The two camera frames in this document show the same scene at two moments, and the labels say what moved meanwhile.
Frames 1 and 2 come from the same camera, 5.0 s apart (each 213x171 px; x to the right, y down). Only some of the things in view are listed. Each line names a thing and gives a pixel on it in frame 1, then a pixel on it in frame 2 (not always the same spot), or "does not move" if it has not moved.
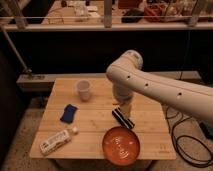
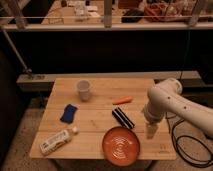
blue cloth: [68, 113] does not move
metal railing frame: [108, 25] does not move
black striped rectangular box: [119, 115] does not move
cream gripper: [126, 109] to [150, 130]
